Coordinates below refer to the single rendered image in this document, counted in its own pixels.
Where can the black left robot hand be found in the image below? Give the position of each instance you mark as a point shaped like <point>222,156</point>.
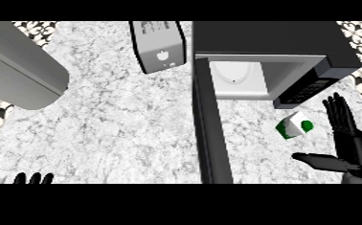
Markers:
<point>35,179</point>

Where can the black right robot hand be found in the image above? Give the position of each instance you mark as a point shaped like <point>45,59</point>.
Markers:
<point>347,139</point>

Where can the white and green milk carton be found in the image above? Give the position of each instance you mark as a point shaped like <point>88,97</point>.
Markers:
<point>295,125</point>

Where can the black microwave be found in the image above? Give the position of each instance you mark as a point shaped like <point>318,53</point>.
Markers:
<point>279,59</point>

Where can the dark grey microwave door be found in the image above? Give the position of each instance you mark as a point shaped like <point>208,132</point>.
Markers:
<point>212,123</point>

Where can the large grey rounded appliance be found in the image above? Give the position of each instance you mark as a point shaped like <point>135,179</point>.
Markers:
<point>26,69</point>

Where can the grey toaster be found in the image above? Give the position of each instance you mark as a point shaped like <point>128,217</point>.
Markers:
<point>157,45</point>

